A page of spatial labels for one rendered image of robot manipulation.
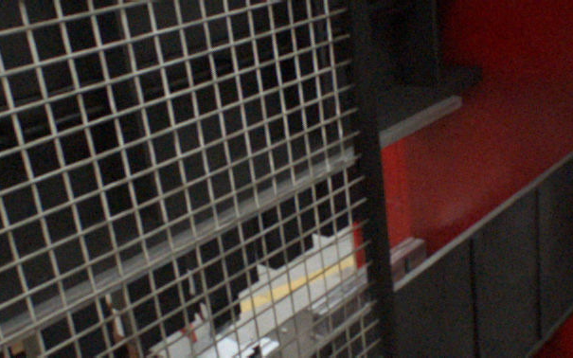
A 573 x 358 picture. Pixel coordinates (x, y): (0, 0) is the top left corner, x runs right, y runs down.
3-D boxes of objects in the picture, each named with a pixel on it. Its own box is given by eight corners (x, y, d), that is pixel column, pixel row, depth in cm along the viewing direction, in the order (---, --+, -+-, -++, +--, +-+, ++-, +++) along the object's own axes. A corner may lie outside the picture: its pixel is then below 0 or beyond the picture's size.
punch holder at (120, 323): (173, 309, 167) (160, 244, 161) (197, 319, 161) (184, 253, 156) (119, 341, 157) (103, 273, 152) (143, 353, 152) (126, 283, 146)
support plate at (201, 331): (187, 312, 202) (186, 309, 201) (253, 341, 184) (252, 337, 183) (134, 344, 190) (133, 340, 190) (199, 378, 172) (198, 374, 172)
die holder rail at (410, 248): (411, 262, 235) (409, 236, 231) (427, 267, 231) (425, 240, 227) (309, 338, 202) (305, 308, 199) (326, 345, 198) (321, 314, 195)
